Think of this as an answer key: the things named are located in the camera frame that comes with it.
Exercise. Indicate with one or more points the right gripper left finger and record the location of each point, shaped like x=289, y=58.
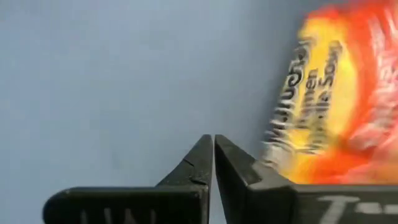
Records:
x=186, y=174

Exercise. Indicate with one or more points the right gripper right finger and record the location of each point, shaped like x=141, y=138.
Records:
x=242, y=186

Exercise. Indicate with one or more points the orange Maruchan ramen pack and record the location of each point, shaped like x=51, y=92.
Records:
x=326, y=93

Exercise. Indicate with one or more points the blue-grey table mat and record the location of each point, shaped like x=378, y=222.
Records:
x=93, y=93

